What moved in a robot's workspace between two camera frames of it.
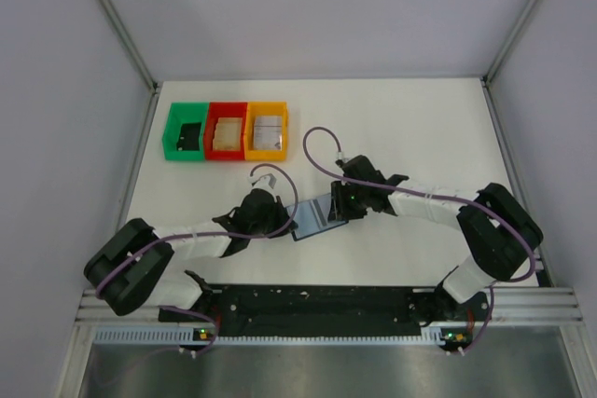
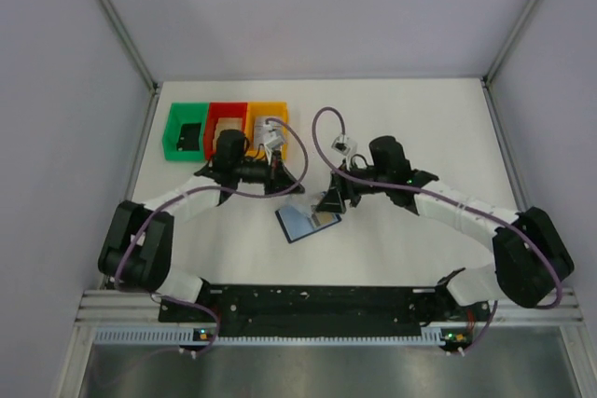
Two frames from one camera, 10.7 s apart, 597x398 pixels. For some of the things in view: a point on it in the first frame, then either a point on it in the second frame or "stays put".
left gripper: [282, 219] -> [272, 174]
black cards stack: [188, 138] stays put
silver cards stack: [268, 132] stays put
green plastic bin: [183, 113] stays put
